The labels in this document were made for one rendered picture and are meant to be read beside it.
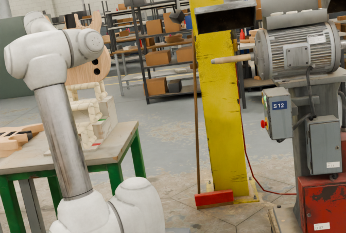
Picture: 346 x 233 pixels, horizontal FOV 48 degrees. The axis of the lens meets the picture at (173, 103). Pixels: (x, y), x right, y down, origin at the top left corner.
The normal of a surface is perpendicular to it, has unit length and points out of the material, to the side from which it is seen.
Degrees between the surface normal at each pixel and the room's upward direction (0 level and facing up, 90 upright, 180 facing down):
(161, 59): 90
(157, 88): 90
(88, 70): 89
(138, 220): 84
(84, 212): 74
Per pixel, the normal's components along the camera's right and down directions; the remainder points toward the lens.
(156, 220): 0.75, 0.05
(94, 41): 0.62, -0.05
